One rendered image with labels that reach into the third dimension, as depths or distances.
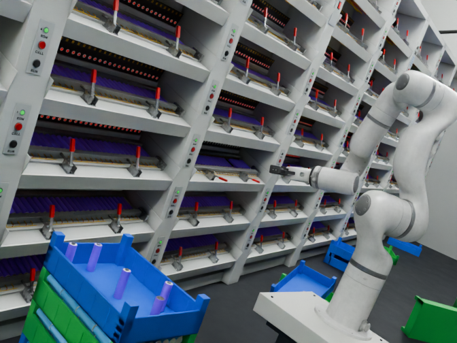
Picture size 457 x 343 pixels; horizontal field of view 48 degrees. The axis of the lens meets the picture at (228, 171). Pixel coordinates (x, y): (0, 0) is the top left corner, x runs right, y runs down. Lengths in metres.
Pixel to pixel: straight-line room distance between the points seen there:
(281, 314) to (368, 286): 0.27
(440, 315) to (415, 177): 1.41
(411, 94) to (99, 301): 1.08
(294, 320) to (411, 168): 0.56
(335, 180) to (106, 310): 1.11
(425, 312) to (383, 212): 1.39
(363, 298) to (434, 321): 1.34
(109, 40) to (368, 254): 0.94
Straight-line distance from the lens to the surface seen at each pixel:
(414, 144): 1.63
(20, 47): 1.24
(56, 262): 1.13
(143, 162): 1.74
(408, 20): 3.77
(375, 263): 1.60
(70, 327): 1.09
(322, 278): 2.71
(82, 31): 1.33
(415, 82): 1.63
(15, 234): 1.47
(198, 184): 1.92
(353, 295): 1.62
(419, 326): 2.90
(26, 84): 1.27
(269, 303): 1.58
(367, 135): 1.83
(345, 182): 1.87
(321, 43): 2.38
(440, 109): 1.70
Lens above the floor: 0.89
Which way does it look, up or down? 9 degrees down
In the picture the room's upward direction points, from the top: 20 degrees clockwise
